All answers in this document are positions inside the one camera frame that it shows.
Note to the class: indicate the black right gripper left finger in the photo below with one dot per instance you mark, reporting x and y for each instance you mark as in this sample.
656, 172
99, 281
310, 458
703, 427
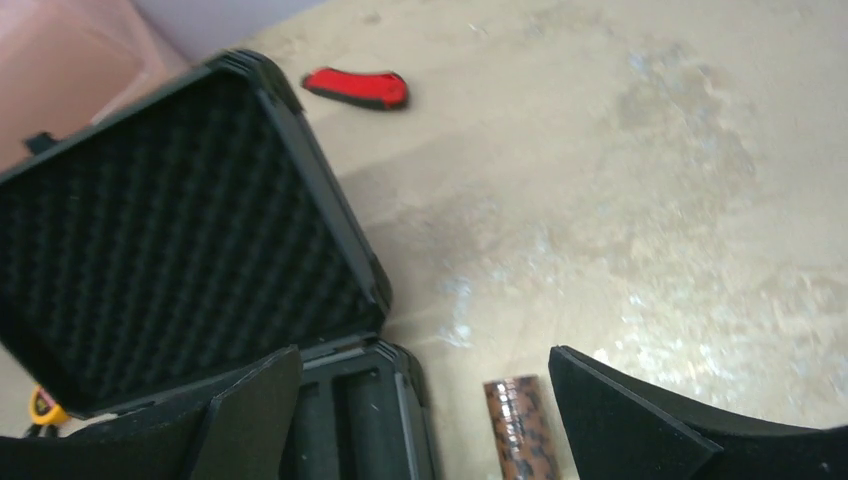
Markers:
234, 428

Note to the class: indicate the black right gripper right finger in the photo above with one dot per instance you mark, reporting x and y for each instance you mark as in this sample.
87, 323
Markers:
620, 427

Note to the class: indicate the black foam-lined poker case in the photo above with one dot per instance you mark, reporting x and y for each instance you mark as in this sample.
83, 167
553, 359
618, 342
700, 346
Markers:
190, 236

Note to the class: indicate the yellow measuring tape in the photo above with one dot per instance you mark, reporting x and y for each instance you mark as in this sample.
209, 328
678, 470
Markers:
47, 416

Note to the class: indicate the pink translucent storage box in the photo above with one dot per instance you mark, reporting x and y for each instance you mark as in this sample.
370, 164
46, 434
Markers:
68, 64

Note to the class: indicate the red handled cutter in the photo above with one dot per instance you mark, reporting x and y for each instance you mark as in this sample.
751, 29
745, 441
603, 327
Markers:
381, 91

